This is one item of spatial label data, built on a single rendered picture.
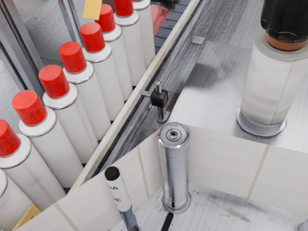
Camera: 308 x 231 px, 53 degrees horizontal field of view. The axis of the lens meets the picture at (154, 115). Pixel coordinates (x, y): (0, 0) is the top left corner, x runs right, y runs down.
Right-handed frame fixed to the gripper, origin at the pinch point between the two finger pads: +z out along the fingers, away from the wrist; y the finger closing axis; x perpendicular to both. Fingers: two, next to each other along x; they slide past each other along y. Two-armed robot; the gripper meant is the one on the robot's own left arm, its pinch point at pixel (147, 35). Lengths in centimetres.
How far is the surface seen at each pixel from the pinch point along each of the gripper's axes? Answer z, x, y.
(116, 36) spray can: 0.9, -18.1, 2.0
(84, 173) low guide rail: 23.2, -25.6, 4.0
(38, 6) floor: -4, 151, -168
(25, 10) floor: 1, 144, -174
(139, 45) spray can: 2.0, -10.6, 3.0
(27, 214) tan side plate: 24.4, -38.0, 4.0
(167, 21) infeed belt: -4.5, 14.2, -1.2
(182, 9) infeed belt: -8.5, 19.3, 0.7
